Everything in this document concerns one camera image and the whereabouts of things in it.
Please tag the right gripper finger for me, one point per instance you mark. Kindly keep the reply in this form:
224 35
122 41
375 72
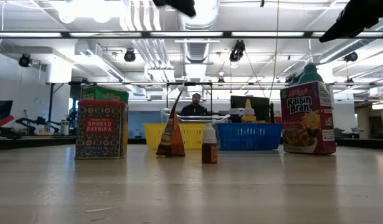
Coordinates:
353 29
343 21

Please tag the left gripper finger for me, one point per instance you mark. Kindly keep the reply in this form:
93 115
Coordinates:
182 4

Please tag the yellow squeeze bottle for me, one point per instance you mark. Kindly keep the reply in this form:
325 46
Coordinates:
249 116

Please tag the brown triangular snack packet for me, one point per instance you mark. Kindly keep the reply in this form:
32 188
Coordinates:
172 140

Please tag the blue plastic basket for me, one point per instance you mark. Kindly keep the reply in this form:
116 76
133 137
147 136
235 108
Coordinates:
250 137

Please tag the red-lidded smoked paprika tin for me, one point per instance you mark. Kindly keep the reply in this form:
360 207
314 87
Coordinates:
101 130

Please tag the brown white-capped dropper bottle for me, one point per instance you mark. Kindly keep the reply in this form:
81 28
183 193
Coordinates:
209 152

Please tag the background black robot arm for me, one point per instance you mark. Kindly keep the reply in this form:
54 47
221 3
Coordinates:
38 120

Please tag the black ceiling spotlight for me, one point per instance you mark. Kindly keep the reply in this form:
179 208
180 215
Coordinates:
129 56
351 56
238 49
24 60

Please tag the teal box grater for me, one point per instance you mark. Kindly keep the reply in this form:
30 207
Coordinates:
310 74

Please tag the seated person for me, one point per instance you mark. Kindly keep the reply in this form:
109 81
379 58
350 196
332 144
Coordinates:
194 109

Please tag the Raisin Bran cereal box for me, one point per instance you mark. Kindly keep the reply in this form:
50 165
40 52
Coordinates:
306 124

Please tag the clear plastic bin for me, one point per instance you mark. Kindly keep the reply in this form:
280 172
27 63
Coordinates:
197 118

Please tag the black monitor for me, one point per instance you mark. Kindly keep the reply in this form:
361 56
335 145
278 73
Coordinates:
262 107

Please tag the small green cereal box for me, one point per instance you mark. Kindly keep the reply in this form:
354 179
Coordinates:
101 93

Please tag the yellow plastic basket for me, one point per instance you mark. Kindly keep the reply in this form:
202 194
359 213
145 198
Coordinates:
191 137

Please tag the blue steel column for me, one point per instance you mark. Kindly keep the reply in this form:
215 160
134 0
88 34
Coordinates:
50 105

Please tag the red bar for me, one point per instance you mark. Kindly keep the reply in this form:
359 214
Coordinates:
4 120

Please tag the silver ventilation duct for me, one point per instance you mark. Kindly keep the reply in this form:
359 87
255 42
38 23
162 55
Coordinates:
203 28

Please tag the black wall screen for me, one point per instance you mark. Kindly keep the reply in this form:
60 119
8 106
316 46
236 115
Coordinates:
1 107

